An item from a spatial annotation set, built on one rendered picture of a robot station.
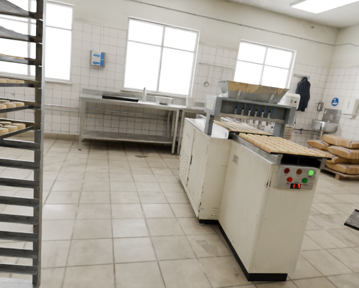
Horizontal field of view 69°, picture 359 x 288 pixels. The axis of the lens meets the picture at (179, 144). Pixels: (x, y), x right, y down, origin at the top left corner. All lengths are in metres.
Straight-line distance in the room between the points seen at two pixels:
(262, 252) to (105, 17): 4.53
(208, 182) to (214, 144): 0.33
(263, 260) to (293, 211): 0.37
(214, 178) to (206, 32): 3.81
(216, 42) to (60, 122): 3.40
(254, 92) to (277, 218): 1.07
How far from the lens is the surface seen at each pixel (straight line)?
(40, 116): 1.30
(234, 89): 2.27
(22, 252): 1.58
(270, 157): 1.68
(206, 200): 2.38
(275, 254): 1.95
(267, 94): 2.39
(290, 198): 1.80
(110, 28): 5.24
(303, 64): 6.79
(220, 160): 2.28
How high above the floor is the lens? 1.20
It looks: 12 degrees down
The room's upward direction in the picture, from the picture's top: 8 degrees clockwise
